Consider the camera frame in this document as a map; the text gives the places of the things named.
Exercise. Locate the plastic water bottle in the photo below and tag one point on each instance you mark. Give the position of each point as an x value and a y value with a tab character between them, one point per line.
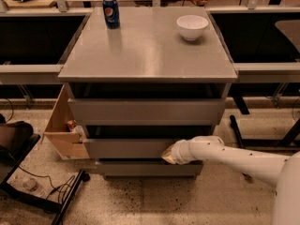
33	186

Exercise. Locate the dark bag on left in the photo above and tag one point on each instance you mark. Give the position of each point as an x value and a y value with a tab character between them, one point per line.
13	139

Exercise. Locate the black bar on floor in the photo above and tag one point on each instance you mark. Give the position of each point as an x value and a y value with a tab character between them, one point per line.
236	131

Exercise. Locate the black frame leg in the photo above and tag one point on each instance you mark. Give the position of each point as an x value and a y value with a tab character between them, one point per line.
81	177

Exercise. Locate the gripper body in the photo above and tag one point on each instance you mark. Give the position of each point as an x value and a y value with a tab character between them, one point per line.
179	152

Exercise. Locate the cardboard box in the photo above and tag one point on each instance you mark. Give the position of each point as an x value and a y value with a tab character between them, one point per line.
62	131

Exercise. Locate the grey bottom drawer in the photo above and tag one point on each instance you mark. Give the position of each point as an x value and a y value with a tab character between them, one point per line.
147	168

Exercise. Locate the grey drawer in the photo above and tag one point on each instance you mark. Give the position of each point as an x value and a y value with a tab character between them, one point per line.
147	168
127	148
147	112

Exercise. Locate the grey drawer cabinet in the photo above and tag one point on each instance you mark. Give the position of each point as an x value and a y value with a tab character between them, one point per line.
146	58

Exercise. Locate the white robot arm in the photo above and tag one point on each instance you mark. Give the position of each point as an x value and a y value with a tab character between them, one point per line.
280	171

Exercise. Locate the white ceramic bowl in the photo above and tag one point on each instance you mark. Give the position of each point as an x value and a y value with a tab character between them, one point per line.
191	27

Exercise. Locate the blue Pepsi can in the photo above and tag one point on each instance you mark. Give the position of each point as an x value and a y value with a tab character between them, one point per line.
111	13

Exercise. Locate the grey top drawer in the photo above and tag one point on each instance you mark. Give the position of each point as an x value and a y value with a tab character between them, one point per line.
147	112

